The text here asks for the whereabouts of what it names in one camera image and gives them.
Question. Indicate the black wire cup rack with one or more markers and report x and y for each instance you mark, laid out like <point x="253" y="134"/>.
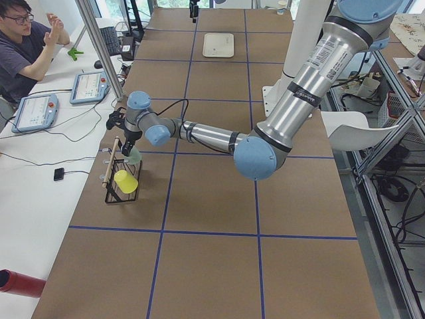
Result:
<point x="116" y="161"/>

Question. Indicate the black box on desk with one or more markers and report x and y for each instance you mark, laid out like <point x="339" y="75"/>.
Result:
<point x="127" y="48"/>

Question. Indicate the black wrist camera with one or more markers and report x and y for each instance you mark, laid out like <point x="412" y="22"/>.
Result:
<point x="115" y="119"/>

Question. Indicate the far blue teach pendant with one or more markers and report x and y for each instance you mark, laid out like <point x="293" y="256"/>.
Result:
<point x="89" y="87"/>

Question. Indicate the black phone on table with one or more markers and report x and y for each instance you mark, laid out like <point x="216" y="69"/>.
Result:
<point x="58" y="174"/>

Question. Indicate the person in grey shirt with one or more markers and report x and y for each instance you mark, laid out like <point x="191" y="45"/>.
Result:
<point x="27" y="48"/>

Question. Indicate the white chair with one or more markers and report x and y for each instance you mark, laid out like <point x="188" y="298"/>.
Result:
<point x="350" y="131"/>

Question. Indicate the yellow cup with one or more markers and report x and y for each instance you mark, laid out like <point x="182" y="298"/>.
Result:
<point x="126" y="182"/>

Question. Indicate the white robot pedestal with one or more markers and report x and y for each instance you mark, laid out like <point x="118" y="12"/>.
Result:
<point x="305" y="34"/>

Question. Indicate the cream rabbit tray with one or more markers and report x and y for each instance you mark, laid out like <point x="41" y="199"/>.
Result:
<point x="218" y="45"/>

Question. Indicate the red cylinder bottle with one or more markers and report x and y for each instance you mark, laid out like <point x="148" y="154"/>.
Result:
<point x="21" y="284"/>

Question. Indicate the black keyboard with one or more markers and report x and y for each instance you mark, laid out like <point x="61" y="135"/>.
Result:
<point x="111" y="40"/>

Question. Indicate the blue teach pendant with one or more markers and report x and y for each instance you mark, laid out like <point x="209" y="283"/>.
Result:
<point x="35" y="113"/>
<point x="89" y="87"/>

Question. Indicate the aluminium frame post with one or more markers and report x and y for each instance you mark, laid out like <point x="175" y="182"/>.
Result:
<point x="90" y="23"/>

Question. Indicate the near blue teach pendant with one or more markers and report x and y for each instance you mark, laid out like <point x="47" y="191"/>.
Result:
<point x="35" y="113"/>

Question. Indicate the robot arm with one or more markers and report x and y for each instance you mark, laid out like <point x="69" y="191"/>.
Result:
<point x="326" y="36"/>

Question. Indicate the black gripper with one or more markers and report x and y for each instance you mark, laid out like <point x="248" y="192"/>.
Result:
<point x="129" y="135"/>
<point x="191" y="10"/>

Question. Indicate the paper cup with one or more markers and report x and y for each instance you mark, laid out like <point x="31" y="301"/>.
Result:
<point x="282" y="6"/>

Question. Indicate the green toy on desk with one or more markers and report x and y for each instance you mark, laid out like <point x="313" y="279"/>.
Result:
<point x="73" y="53"/>

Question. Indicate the pale green cup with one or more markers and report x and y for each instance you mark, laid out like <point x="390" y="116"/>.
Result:
<point x="134" y="156"/>

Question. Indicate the black computer mouse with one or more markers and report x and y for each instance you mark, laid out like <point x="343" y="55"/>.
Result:
<point x="98" y="64"/>

